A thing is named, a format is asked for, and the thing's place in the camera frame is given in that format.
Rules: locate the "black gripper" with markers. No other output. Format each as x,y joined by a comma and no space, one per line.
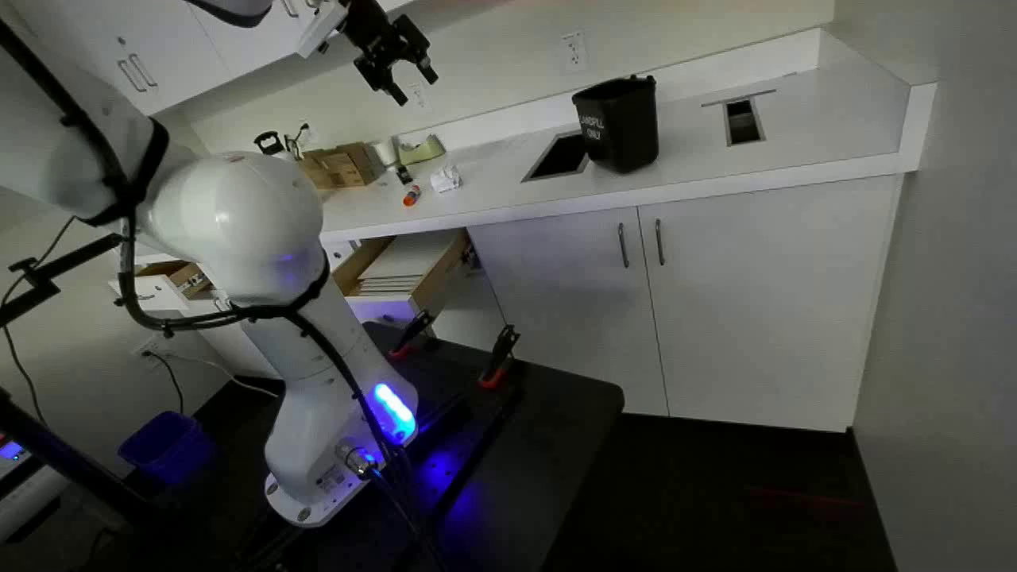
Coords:
383,43

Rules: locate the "white paper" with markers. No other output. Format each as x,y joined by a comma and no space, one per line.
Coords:
446,177

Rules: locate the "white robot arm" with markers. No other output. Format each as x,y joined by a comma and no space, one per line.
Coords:
253,223

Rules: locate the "open wooden drawer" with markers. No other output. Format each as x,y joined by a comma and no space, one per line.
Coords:
402,277

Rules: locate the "black landfill bin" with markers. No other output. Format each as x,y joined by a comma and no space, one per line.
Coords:
620,122

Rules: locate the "blue floor bin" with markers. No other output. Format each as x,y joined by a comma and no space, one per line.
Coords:
168,449

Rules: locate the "brown cardboard box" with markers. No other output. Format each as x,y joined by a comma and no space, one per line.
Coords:
343,166

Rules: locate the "left red black clamp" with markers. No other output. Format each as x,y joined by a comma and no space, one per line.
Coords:
408,334

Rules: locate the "red black clamp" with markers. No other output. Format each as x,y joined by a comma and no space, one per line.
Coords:
500,358
408,334

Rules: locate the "left white cabinet door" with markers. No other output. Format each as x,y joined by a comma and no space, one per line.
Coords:
577,292

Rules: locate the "white cabinet door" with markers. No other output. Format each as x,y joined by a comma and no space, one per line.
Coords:
763,301
577,292

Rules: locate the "right red black clamp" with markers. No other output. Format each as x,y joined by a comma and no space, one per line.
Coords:
500,358

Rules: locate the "black robot table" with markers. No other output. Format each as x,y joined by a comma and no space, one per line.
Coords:
493,473

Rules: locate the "right white cabinet door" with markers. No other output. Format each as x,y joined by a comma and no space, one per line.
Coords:
763,301

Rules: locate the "white wall outlet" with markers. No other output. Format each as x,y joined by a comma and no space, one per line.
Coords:
572,52

